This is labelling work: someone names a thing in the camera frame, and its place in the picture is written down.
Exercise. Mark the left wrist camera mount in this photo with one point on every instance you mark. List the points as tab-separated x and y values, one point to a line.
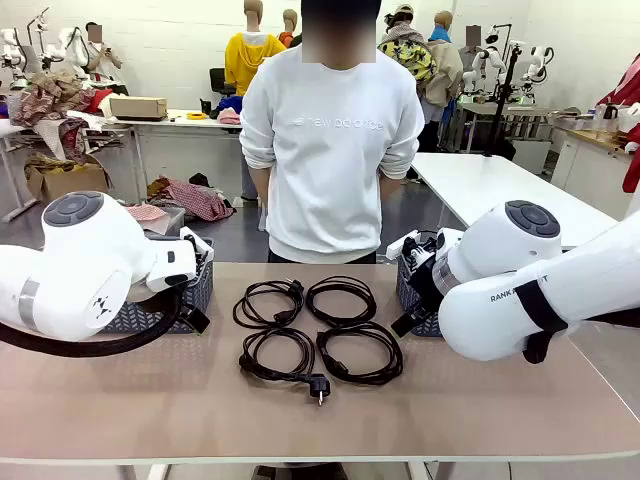
192	240

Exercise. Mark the bystander in grey top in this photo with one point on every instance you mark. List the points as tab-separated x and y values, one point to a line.
472	50

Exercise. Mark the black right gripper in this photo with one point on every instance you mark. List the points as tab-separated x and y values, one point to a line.
425	287

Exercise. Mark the grey plastic lattice basket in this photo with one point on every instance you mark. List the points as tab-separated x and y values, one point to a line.
405	290
135	317

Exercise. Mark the red checked cloth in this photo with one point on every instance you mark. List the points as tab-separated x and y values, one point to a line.
195	197

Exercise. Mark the white cabinet wooden top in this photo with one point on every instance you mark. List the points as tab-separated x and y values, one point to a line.
590	170

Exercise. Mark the long white table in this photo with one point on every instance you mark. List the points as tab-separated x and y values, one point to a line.
190	125

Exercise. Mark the black office chair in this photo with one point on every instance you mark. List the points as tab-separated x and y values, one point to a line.
220	80

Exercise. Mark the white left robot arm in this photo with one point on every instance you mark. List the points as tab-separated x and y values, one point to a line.
75	260

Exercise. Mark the mannequin in yellow hoodie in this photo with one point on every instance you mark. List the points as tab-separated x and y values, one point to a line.
245	55

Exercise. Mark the black jug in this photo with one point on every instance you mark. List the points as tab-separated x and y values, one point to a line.
610	112

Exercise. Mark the black tripod stand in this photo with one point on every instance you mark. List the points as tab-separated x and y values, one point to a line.
502	100

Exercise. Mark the pink knit cloth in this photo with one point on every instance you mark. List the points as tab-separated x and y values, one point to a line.
229	118

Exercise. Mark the person in white sweatshirt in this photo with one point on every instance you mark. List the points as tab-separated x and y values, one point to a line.
325	175

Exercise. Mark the mannequin in floral shirt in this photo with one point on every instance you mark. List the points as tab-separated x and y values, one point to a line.
405	55

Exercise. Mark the bystander in white shirt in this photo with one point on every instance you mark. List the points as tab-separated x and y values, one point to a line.
102	62

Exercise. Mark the yellow tape roll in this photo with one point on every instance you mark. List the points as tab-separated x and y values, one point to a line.
189	116

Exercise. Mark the pink checked cloth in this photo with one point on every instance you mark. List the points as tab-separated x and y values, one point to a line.
147	212

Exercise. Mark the metal frame table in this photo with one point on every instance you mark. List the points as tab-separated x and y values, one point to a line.
530	122

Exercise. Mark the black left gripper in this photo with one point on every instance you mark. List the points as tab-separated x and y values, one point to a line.
196	297

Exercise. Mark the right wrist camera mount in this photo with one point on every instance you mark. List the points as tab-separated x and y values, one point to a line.
400	247

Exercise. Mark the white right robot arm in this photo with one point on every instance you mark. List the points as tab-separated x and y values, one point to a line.
500	320

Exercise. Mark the person's left forearm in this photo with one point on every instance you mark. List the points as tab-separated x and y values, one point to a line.
389	182

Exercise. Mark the open cardboard box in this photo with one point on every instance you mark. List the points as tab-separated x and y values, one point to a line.
70	182

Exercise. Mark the blue cloth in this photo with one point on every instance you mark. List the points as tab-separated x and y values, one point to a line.
231	104

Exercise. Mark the red garment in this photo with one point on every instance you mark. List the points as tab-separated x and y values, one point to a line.
627	92

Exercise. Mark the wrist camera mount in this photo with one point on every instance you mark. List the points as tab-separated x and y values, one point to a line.
400	247
192	240

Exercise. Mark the flat cardboard box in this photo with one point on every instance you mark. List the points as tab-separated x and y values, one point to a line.
140	106

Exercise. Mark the mannequin in beige jacket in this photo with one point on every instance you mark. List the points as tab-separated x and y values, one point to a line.
445	70

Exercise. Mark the white table leg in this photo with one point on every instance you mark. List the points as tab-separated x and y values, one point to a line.
150	472
425	472

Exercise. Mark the mannequin in orange shirt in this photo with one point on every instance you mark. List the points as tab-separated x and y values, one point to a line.
286	37

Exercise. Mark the person's right forearm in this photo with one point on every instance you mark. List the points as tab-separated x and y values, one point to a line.
259	182

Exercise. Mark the pile of patterned fabrics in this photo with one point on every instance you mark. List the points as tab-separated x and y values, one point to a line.
50	95

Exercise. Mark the clear plastic container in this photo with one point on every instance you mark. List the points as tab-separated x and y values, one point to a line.
575	122

